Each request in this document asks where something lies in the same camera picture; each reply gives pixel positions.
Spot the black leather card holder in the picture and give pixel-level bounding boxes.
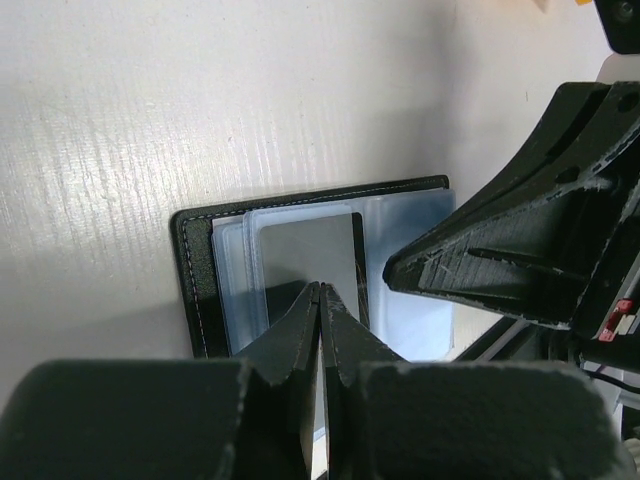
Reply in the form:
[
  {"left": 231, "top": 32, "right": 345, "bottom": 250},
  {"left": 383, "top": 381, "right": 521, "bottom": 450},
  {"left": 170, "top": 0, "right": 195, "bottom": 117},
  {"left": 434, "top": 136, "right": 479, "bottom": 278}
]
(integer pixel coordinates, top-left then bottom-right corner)
[{"left": 169, "top": 175, "right": 450, "bottom": 358}]

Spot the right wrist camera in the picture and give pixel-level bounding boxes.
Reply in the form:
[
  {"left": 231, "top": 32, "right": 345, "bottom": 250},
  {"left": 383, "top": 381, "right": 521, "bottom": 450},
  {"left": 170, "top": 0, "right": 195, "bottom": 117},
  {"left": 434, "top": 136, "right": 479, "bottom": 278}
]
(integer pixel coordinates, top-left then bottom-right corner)
[{"left": 594, "top": 0, "right": 640, "bottom": 55}]

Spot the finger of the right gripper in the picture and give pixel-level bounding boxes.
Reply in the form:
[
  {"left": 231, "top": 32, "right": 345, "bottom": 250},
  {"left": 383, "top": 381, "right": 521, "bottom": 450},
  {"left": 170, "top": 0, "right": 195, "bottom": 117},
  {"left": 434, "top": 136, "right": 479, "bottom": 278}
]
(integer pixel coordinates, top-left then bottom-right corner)
[{"left": 383, "top": 82, "right": 639, "bottom": 330}]

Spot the black credit card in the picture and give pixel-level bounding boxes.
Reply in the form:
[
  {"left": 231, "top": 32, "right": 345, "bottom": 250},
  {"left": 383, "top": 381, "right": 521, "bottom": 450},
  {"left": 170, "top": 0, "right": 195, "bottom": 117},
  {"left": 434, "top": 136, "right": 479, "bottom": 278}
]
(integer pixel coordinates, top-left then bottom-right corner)
[{"left": 256, "top": 205, "right": 370, "bottom": 327}]

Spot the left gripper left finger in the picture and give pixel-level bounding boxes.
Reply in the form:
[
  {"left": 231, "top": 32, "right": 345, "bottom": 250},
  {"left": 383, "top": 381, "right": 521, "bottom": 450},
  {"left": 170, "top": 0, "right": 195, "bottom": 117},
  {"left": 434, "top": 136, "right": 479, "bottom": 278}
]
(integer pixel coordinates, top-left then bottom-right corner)
[{"left": 1, "top": 283, "right": 320, "bottom": 479}]

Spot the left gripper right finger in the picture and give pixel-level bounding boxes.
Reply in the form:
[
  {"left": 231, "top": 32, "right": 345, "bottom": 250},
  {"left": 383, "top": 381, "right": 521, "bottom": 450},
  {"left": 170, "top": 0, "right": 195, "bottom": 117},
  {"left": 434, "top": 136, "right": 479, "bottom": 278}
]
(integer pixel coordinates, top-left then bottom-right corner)
[{"left": 319, "top": 284, "right": 630, "bottom": 479}]

